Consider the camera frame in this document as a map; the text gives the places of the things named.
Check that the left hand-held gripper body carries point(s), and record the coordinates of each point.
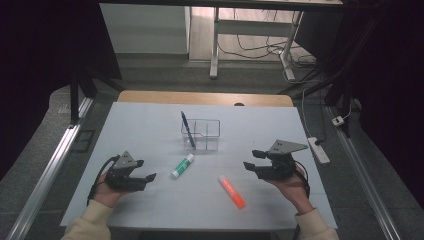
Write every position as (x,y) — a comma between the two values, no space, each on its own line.
(125,176)

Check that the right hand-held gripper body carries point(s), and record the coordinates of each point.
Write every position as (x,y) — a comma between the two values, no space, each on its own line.
(276,168)

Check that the orange highlighter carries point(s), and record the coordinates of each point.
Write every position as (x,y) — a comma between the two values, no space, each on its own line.
(232,192)

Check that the green and white glue stick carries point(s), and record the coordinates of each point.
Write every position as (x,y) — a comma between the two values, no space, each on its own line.
(182,166)

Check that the clear plastic pen holder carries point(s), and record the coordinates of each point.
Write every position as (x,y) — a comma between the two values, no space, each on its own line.
(205,135)

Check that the blue pen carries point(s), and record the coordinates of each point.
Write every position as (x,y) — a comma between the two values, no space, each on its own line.
(188,130)

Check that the person's left hand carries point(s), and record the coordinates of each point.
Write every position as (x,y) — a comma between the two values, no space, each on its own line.
(106,195)

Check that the person's right hand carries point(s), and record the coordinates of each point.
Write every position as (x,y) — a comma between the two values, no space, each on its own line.
(295,193)

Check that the white table sheet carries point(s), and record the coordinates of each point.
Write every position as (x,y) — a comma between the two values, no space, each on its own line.
(150,126)

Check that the white power strip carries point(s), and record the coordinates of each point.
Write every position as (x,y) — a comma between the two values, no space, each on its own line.
(319,150)

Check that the small white adapter box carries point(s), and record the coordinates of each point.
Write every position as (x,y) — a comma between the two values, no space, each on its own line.
(338,121)

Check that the black metal stand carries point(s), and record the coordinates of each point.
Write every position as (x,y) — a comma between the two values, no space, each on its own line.
(74,100)

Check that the aluminium rail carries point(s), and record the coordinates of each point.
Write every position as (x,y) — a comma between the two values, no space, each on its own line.
(363,180)
(50,173)

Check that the white desk frame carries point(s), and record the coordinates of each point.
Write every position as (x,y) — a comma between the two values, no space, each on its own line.
(253,28)

